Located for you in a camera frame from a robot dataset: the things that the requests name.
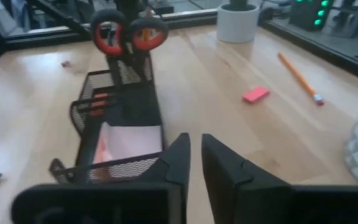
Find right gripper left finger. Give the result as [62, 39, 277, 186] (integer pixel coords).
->
[11, 133, 192, 224]

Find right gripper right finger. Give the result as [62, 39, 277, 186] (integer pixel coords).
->
[201, 133, 358, 224]

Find pink sticky note pad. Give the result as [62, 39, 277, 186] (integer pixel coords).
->
[93, 122, 163, 166]

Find orange eraser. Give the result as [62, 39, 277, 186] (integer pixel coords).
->
[88, 92, 110, 118]

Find pink eraser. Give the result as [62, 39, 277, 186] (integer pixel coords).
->
[242, 86, 271, 104]

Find red and black scissors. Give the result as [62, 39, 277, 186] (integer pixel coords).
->
[89, 8, 170, 63]

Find black mesh desk organizer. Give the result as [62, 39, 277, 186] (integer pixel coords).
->
[48, 51, 167, 187]

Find teal plant in white pot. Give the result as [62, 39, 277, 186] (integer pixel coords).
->
[216, 0, 260, 44]

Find black device with green lights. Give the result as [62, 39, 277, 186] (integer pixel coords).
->
[289, 0, 334, 32]

